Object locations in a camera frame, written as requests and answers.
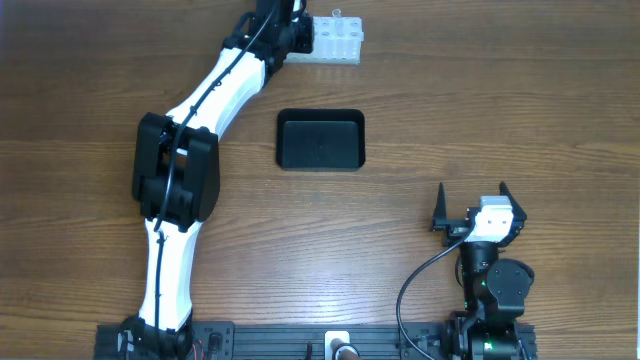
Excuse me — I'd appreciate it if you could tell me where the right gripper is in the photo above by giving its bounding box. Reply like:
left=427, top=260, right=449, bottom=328
left=431, top=181, right=528, bottom=248

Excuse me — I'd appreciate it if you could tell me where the black tray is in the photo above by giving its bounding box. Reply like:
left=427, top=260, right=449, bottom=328
left=275, top=108, right=367, bottom=173

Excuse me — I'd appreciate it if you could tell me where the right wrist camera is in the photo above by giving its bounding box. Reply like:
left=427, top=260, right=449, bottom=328
left=472, top=195, right=515, bottom=244

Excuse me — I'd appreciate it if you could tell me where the black cable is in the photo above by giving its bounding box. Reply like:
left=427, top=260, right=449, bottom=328
left=395, top=224, right=476, bottom=360
left=153, top=2, right=281, bottom=234

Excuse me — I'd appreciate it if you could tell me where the mounting rail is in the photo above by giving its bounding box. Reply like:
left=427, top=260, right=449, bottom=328
left=94, top=321, right=539, bottom=360

